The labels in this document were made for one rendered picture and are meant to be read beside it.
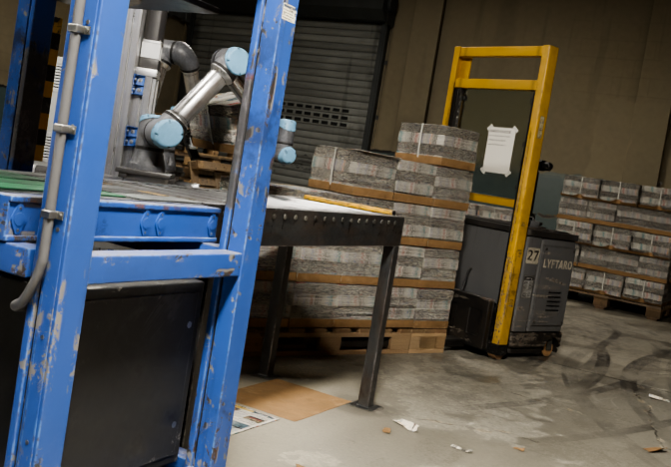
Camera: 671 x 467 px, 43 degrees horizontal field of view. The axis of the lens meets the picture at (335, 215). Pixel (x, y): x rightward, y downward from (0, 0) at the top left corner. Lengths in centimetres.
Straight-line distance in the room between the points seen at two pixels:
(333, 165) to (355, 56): 748
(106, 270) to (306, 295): 254
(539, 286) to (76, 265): 394
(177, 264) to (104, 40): 55
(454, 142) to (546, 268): 106
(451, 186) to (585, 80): 615
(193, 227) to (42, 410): 69
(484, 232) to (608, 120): 549
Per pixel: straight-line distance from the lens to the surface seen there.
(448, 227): 484
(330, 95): 1195
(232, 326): 219
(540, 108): 504
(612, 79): 1074
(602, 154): 1063
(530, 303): 532
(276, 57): 216
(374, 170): 440
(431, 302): 486
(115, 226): 201
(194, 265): 201
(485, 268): 534
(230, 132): 392
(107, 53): 171
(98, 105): 170
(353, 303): 445
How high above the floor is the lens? 94
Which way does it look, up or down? 3 degrees down
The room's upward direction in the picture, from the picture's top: 9 degrees clockwise
